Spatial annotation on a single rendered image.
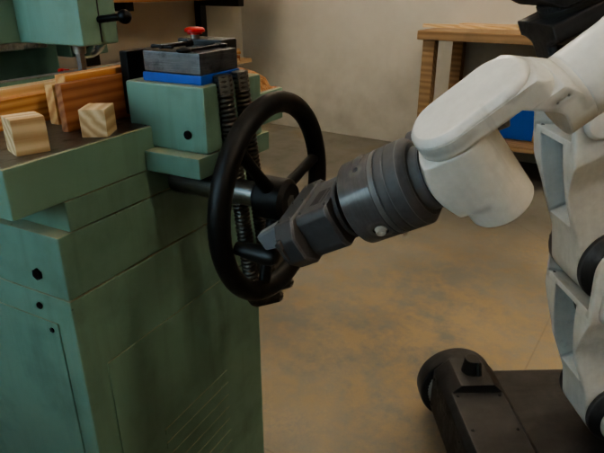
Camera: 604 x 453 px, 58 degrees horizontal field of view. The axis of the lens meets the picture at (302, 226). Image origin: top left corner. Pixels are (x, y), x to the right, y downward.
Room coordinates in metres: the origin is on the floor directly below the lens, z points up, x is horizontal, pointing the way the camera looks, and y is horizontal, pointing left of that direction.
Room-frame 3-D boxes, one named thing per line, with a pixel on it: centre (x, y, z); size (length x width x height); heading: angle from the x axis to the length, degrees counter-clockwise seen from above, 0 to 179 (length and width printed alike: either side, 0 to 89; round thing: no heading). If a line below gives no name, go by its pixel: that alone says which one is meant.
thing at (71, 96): (0.83, 0.26, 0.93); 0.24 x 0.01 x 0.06; 152
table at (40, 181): (0.85, 0.23, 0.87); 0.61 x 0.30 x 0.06; 152
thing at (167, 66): (0.81, 0.15, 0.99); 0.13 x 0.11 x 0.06; 152
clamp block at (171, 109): (0.81, 0.15, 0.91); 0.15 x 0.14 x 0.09; 152
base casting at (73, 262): (0.93, 0.45, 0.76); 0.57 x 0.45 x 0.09; 62
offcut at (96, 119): (0.72, 0.27, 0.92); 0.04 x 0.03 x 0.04; 2
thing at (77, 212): (0.84, 0.28, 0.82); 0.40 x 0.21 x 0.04; 152
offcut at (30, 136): (0.63, 0.32, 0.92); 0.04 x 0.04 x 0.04; 41
